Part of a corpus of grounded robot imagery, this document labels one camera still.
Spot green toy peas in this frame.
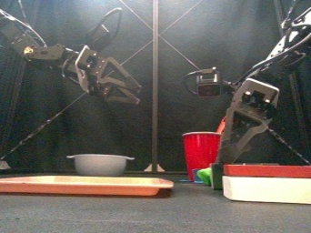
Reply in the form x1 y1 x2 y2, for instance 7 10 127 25
196 167 213 187

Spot salmon sushi toy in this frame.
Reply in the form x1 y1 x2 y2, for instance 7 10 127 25
221 164 311 205

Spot red plastic cup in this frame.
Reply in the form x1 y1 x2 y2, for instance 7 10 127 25
181 131 223 182

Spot small blue toy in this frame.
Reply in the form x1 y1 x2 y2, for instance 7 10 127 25
191 168 204 184

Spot grey toy pot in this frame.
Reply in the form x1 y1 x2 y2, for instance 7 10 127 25
65 153 136 177

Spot pink tray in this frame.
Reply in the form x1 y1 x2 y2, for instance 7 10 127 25
0 175 175 197

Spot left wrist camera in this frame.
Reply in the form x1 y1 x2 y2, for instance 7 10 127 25
84 24 113 50

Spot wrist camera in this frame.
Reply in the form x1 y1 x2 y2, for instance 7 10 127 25
196 67 224 98
84 24 113 50

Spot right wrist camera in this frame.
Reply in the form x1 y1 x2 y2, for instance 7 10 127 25
196 67 224 98

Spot dark frame pole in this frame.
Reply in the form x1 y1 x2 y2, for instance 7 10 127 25
272 0 310 158

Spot metal frame pole with foot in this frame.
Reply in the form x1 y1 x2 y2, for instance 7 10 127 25
143 0 167 173

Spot black camera cable loop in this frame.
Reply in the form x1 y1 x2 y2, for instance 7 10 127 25
96 7 124 35

